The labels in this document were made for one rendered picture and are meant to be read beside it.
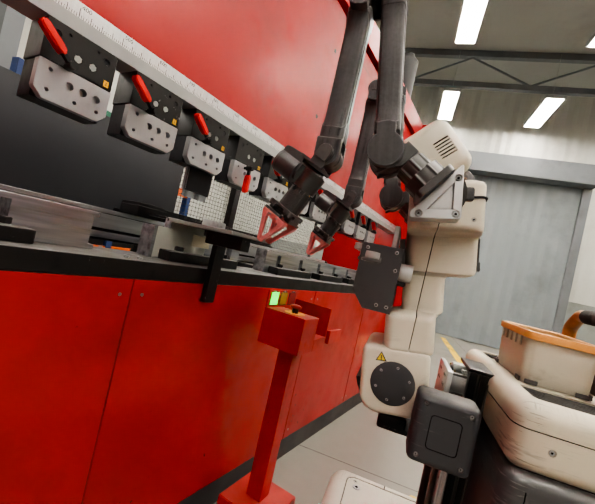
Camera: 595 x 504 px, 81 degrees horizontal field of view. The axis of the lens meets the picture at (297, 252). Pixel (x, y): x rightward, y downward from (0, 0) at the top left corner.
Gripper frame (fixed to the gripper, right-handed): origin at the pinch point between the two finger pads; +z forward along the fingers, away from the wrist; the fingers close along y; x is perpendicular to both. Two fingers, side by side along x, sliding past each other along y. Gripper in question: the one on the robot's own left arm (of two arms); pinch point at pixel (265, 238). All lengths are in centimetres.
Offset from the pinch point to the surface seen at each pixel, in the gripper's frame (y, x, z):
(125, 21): 15, -57, -20
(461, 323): -757, 184, -20
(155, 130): 1.8, -43.6, -2.8
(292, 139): -59, -41, -30
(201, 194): -22.1, -36.2, 6.5
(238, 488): -41, 35, 81
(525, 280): -757, 219, -172
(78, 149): -19, -87, 24
